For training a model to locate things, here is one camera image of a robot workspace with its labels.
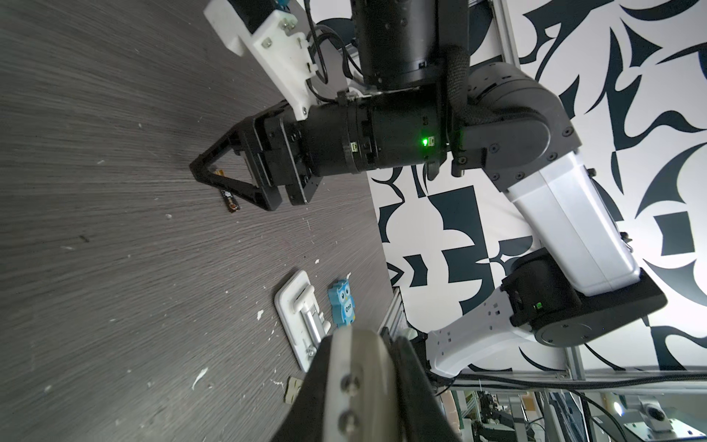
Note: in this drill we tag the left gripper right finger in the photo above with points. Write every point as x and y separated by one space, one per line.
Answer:
421 416

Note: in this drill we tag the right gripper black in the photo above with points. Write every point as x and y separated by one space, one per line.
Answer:
271 145

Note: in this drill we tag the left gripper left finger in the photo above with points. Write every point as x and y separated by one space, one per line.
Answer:
310 418

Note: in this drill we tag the AAA battery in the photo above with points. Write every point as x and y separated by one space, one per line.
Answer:
230 201

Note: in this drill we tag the white remote control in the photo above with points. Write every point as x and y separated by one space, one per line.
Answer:
361 395

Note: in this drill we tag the remote battery cover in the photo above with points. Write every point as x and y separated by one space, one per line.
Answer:
292 389

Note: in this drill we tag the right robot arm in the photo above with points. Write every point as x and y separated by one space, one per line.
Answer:
422 104

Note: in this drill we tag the blue owl figurine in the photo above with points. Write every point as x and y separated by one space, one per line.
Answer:
342 303

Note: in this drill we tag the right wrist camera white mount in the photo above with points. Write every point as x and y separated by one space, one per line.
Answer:
274 33

